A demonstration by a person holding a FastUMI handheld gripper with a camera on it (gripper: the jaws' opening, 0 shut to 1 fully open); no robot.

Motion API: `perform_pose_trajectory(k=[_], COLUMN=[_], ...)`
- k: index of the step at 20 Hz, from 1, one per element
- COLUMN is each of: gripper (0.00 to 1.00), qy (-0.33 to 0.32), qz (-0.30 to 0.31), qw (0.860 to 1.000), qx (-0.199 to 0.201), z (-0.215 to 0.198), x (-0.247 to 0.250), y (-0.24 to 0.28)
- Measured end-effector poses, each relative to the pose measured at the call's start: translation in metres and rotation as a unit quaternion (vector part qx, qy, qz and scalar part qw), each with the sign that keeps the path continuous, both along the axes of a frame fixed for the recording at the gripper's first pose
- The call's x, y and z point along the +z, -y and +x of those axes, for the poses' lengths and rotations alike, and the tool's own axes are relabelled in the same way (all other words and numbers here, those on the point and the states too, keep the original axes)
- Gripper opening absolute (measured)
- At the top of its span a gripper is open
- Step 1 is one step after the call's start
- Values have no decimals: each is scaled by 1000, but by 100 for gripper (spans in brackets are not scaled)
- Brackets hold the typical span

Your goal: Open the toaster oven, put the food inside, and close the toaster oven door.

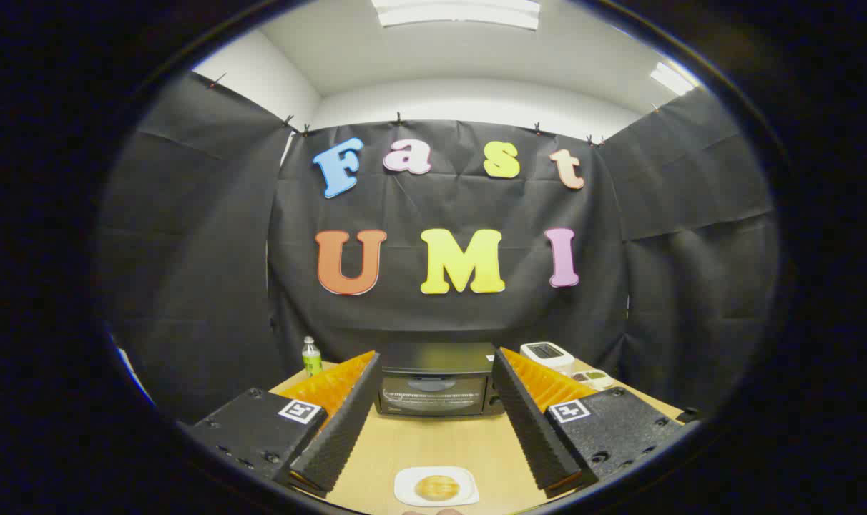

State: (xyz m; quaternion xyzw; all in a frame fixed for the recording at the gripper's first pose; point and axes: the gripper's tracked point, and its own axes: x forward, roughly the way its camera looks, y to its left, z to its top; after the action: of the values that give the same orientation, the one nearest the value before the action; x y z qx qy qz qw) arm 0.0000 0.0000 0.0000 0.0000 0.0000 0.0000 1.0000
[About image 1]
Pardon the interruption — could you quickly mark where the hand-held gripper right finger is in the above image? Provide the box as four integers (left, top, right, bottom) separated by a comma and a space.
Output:
492, 347, 695, 499

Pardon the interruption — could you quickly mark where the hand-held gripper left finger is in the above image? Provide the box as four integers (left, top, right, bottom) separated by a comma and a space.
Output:
183, 350, 383, 499

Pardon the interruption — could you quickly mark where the round golden bun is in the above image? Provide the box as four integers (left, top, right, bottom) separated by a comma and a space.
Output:
414, 475, 461, 501

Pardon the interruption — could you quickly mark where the black toaster oven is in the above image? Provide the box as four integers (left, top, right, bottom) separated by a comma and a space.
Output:
373, 342, 506, 418

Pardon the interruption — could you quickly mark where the white pop-up toaster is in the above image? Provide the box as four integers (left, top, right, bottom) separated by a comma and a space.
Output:
519, 342, 576, 370

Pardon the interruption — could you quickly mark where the small snack dish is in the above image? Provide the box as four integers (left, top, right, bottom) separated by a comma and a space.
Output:
569, 369, 615, 391

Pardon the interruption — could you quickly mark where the green drink bottle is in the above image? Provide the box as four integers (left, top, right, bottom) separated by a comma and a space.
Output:
302, 336, 324, 378

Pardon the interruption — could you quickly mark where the white square plate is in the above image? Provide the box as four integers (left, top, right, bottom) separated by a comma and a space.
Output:
394, 466, 480, 508

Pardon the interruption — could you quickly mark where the small ceiling light panel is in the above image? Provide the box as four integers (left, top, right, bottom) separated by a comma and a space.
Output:
650, 62, 695, 97

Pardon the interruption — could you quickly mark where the long ceiling light panel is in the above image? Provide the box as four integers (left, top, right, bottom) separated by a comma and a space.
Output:
371, 0, 542, 31

